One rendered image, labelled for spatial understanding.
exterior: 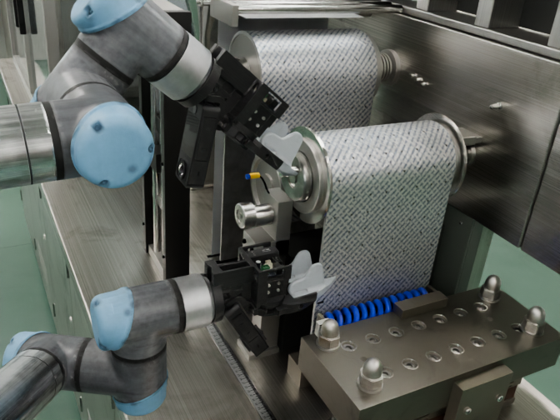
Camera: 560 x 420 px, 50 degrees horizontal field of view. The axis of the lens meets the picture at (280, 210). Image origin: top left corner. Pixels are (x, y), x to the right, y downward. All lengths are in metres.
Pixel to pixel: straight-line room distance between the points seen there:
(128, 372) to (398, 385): 0.37
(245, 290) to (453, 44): 0.56
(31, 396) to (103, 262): 0.58
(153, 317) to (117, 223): 0.70
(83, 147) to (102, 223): 0.94
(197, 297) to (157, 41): 0.33
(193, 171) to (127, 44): 0.18
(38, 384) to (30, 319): 1.90
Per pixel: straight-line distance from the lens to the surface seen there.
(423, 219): 1.00
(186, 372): 1.05
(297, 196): 0.88
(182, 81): 0.72
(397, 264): 1.02
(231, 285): 0.83
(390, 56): 1.23
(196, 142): 0.76
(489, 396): 0.98
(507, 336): 1.03
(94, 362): 0.87
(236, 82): 0.76
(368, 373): 0.84
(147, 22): 0.69
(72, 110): 0.58
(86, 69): 0.69
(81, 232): 1.45
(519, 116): 1.01
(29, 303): 2.80
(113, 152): 0.56
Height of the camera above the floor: 1.61
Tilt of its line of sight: 27 degrees down
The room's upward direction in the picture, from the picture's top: 5 degrees clockwise
